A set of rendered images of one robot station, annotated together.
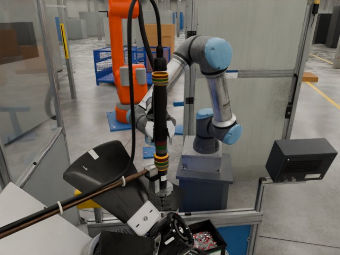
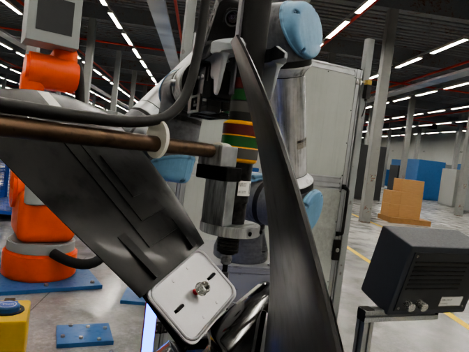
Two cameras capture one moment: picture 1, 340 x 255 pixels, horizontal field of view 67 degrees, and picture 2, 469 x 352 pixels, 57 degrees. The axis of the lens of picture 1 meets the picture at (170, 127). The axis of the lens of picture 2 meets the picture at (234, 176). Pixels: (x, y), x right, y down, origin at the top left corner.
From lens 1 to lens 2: 0.48 m
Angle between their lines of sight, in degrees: 26
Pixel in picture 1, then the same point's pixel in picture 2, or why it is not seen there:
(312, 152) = (453, 245)
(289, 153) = (417, 243)
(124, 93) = (28, 219)
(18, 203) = not seen: outside the picture
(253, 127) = not seen: hidden behind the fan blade
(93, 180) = (51, 154)
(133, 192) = (162, 217)
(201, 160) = (236, 278)
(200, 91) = (195, 199)
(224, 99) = (300, 129)
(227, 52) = (316, 30)
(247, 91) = not seen: hidden behind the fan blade
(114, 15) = (33, 81)
